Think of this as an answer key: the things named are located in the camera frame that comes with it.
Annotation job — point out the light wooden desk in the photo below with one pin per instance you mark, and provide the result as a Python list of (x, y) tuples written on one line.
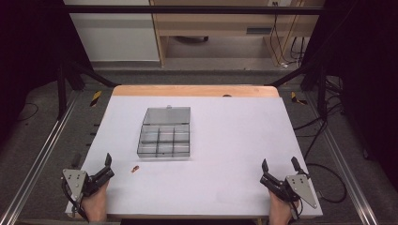
[(216, 25)]

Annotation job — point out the person's right hand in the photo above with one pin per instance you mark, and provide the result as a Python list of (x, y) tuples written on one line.
[(280, 211)]

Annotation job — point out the person's left hand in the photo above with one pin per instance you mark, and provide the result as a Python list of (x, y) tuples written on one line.
[(94, 204)]

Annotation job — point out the left yellow clamp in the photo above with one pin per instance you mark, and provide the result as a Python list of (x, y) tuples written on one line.
[(95, 98)]

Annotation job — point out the right yellow clamp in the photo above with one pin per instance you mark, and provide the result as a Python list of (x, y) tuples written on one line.
[(297, 98)]

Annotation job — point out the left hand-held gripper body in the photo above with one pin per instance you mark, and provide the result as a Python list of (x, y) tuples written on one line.
[(74, 182)]

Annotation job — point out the yellow clamp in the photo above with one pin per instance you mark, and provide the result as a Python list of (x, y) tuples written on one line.
[(297, 98), (95, 98)]

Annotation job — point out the black curtain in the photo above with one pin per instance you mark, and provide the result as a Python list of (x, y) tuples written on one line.
[(366, 62), (28, 47)]

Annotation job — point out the white table sheet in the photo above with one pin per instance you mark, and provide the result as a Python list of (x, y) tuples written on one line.
[(225, 156)]

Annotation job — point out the clear plastic compartment box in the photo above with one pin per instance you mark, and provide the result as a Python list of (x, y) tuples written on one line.
[(165, 134)]

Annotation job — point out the black metal frame bar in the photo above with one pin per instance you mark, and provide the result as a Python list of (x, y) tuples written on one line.
[(187, 9)]

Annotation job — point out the aluminium floor rail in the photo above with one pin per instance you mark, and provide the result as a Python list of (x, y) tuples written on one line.
[(341, 159), (40, 156)]

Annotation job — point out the small brown piece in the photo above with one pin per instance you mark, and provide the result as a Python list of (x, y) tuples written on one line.
[(135, 169)]

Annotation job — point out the white cabinet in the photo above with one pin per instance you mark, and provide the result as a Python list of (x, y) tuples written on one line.
[(115, 34)]

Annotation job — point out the black metal stand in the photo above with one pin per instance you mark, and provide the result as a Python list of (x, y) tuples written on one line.
[(313, 81), (72, 81)]

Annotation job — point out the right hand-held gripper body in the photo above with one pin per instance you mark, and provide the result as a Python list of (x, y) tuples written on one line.
[(300, 187)]

